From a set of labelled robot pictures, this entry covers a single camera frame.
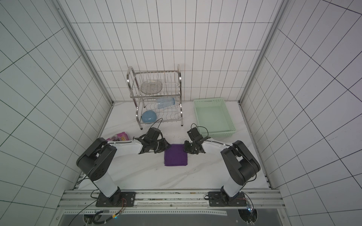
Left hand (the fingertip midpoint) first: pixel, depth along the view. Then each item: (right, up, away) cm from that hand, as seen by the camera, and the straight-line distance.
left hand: (168, 148), depth 91 cm
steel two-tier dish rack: (-7, +35, -5) cm, 36 cm away
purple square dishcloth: (+4, -4, -3) cm, 7 cm away
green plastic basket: (+34, +20, +18) cm, 43 cm away
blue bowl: (-16, +21, +12) cm, 29 cm away
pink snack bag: (-32, +8, +1) cm, 33 cm away
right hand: (+8, -1, 0) cm, 8 cm away
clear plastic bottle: (-6, +31, +12) cm, 34 cm away
